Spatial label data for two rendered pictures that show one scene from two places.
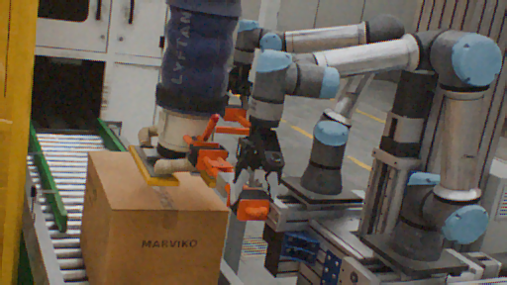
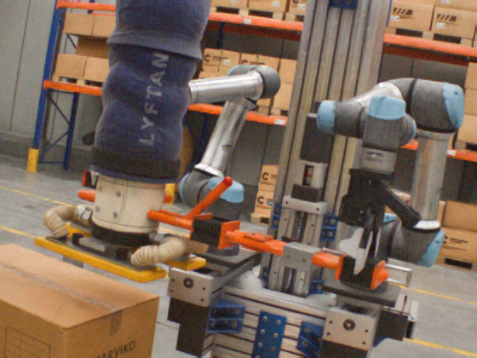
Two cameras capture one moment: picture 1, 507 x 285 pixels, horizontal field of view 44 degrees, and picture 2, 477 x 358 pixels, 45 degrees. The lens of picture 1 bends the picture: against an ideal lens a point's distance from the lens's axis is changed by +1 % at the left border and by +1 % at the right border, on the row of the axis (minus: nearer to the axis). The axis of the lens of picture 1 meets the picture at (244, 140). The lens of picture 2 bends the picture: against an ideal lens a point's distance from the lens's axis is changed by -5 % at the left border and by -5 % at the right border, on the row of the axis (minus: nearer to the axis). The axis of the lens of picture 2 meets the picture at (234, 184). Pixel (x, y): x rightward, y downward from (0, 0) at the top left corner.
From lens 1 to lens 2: 122 cm
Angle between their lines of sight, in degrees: 42
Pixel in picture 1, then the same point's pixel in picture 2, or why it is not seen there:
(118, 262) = not seen: outside the picture
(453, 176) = (430, 208)
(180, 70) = (151, 128)
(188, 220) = (129, 318)
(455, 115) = (437, 153)
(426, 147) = (331, 191)
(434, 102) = (336, 147)
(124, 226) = (77, 346)
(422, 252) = (384, 285)
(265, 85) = (393, 134)
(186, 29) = (159, 75)
